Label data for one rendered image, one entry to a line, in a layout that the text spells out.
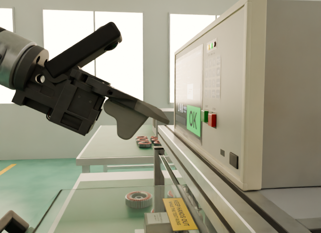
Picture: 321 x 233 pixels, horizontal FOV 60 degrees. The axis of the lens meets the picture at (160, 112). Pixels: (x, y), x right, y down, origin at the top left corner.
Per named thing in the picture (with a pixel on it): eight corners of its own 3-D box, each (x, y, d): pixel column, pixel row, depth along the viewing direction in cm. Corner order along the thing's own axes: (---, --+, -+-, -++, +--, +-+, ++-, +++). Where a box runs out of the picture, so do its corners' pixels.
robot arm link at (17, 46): (20, 36, 43) (-6, 23, 35) (48, 49, 43) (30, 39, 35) (0, 80, 43) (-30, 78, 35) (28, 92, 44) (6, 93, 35)
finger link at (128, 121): (155, 153, 40) (98, 125, 41) (172, 114, 39) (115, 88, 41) (151, 155, 36) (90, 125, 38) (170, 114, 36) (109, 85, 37)
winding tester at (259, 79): (242, 191, 30) (247, -8, 28) (173, 131, 73) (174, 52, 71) (546, 177, 34) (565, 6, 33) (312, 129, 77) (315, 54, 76)
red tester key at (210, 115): (211, 127, 39) (211, 114, 39) (207, 125, 41) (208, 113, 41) (218, 126, 39) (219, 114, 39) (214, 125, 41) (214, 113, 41)
